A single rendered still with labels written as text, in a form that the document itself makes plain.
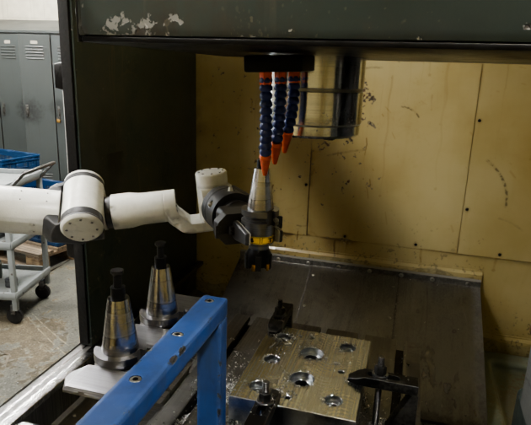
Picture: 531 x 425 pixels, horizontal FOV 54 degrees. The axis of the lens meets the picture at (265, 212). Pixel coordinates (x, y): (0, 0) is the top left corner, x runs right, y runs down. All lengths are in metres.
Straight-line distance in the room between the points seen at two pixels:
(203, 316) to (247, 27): 0.40
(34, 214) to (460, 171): 1.35
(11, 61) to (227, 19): 5.50
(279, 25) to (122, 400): 0.41
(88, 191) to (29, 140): 4.85
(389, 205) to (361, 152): 0.22
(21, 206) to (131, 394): 0.56
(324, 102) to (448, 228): 1.21
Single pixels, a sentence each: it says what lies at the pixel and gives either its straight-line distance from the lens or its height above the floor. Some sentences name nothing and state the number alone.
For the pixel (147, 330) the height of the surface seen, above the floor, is 1.22.
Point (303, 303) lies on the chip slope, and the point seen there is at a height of 0.77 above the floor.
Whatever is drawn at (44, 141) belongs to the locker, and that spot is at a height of 0.79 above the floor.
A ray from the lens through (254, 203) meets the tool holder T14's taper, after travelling 0.84.
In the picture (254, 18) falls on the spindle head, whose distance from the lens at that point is 0.54.
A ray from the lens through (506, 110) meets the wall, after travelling 1.87.
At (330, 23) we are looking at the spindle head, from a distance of 0.53.
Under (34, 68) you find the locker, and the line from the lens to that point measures 5.80.
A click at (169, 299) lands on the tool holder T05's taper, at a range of 0.74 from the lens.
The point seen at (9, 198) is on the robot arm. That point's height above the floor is 1.32.
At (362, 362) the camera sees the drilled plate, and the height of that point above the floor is 0.99.
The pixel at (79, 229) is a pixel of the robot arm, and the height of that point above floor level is 1.26.
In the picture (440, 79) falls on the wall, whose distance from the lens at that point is 1.85.
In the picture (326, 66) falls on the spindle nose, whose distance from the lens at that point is 0.78.
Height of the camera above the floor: 1.56
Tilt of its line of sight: 15 degrees down
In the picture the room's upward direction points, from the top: 2 degrees clockwise
